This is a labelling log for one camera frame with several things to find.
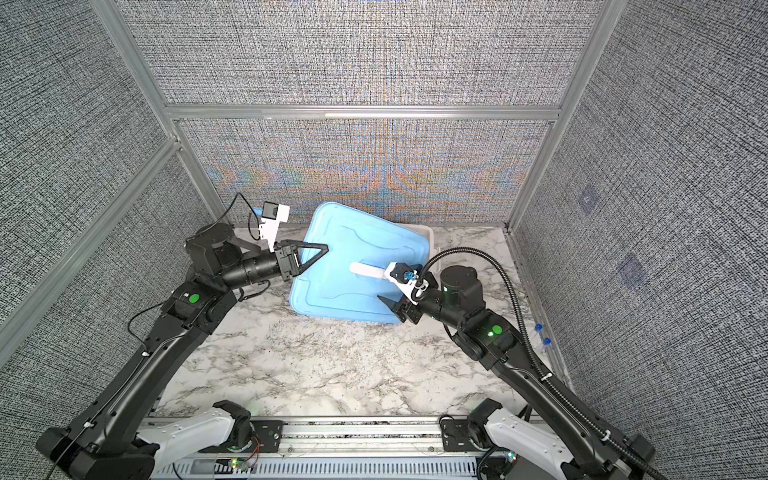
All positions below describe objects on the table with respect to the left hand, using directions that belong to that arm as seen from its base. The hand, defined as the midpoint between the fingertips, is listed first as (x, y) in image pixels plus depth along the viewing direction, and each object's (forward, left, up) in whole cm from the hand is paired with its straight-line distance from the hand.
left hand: (326, 250), depth 60 cm
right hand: (0, -14, -10) cm, 17 cm away
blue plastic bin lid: (-5, 0, -6) cm, 8 cm away
